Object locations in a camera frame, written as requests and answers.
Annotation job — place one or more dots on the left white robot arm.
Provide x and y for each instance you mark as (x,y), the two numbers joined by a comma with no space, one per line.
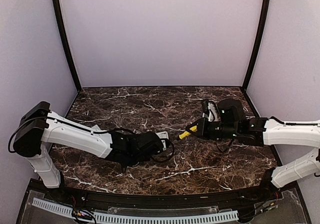
(41,125)

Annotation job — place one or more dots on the black front rail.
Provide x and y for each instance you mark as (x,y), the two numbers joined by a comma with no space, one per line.
(230,199)

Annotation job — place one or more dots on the right black frame post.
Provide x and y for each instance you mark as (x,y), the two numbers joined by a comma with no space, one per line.
(257,44)

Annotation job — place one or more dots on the large white remote control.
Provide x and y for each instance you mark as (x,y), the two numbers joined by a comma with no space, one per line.
(163,135)

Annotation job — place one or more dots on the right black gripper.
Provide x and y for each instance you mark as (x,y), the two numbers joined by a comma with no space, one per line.
(202,131)

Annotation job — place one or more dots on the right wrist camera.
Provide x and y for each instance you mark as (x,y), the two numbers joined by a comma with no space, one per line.
(209,110)

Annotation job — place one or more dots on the white battery cover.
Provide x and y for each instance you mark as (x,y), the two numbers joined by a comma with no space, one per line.
(96,127)

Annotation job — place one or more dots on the black frame post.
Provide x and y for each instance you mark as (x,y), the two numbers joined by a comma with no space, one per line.
(257,44)
(65,44)

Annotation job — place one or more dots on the yellow handled screwdriver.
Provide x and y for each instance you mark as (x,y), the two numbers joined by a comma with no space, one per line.
(184,135)

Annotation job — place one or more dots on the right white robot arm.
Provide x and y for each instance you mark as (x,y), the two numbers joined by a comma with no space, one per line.
(227,120)

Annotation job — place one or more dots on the left black frame post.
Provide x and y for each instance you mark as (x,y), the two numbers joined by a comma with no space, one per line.
(65,44)

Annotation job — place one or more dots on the white slotted cable duct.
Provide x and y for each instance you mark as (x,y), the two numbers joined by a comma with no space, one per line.
(104,218)

